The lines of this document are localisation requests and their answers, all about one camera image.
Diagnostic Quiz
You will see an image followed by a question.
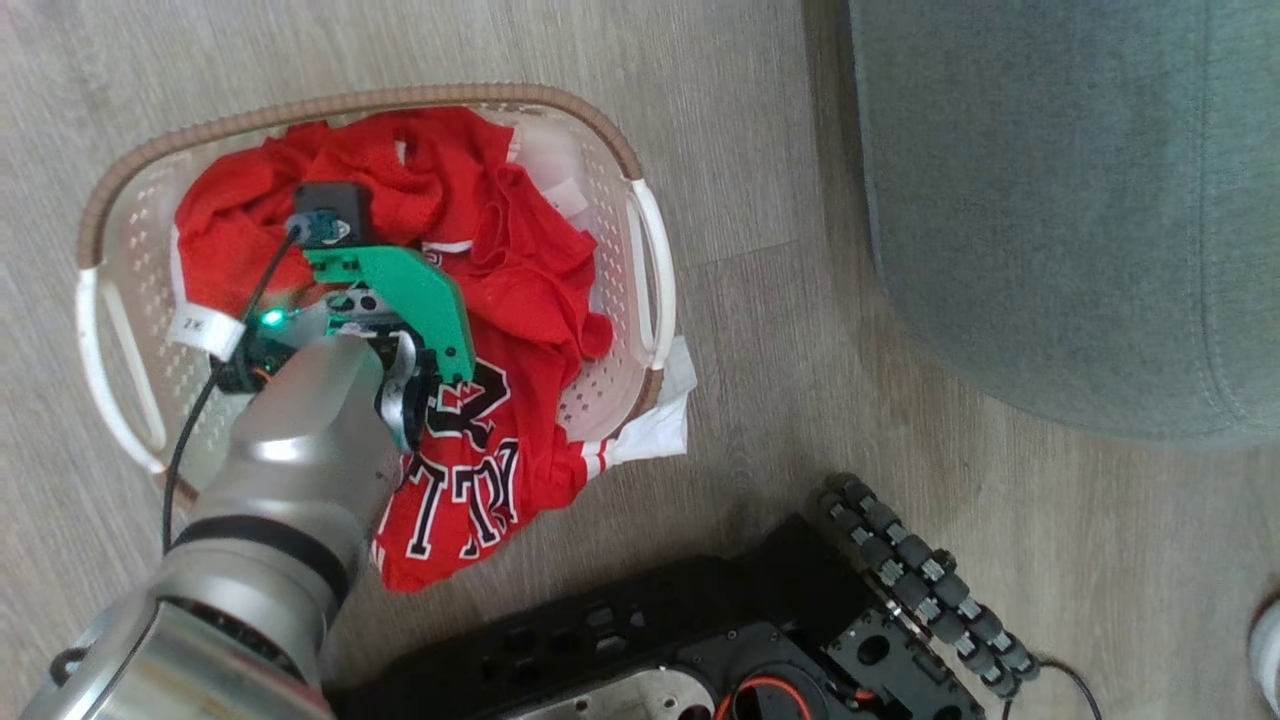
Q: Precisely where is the green grey left gripper body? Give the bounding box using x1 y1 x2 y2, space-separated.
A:
210 245 476 396

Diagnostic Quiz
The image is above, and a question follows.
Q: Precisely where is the red mesh garment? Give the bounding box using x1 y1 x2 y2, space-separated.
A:
175 108 521 321

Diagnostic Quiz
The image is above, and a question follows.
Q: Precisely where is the red jersey with black letters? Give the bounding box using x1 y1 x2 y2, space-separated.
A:
370 160 616 593

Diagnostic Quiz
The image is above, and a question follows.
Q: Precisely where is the white laundry basket brown rim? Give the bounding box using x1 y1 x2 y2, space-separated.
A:
75 83 679 501

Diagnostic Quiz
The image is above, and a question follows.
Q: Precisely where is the white clothing piece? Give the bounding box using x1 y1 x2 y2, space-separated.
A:
560 335 698 469

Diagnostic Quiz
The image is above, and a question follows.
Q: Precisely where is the white printed label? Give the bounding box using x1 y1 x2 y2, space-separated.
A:
168 305 247 361

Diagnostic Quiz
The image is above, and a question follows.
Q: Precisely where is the black roller omni wheel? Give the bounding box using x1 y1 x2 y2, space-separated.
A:
815 473 1043 701

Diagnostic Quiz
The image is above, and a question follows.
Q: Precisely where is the sofa grey seats yellow back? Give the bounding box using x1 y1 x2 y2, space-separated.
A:
848 0 1280 448

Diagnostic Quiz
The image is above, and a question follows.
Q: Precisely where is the white shoe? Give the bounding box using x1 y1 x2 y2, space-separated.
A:
1247 598 1280 713

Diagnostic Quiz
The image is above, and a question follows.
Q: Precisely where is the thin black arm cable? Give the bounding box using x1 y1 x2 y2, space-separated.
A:
160 225 301 556

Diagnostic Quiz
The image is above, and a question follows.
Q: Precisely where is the red base cable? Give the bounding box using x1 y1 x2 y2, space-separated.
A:
712 676 813 720

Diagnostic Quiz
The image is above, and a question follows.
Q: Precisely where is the black floor cable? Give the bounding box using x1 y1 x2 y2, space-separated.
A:
1035 655 1103 720

